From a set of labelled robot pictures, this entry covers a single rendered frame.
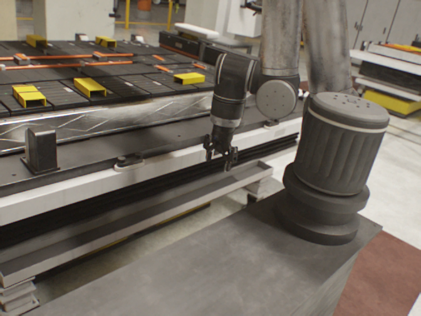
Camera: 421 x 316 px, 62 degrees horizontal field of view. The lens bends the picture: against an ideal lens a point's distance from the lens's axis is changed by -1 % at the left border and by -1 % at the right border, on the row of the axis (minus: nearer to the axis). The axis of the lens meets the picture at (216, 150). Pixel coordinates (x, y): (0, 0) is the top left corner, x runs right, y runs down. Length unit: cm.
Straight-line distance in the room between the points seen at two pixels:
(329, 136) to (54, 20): 583
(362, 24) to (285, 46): 1014
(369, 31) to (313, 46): 984
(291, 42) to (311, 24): 21
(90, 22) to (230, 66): 567
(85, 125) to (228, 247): 75
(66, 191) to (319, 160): 77
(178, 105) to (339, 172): 92
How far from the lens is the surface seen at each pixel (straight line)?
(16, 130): 131
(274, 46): 94
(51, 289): 206
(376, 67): 643
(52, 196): 120
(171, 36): 273
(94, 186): 126
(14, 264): 166
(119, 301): 76
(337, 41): 114
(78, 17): 659
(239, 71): 112
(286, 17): 93
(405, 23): 1068
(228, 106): 115
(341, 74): 116
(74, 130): 139
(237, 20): 492
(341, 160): 91
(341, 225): 102
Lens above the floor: 147
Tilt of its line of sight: 25 degrees down
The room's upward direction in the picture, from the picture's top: 10 degrees clockwise
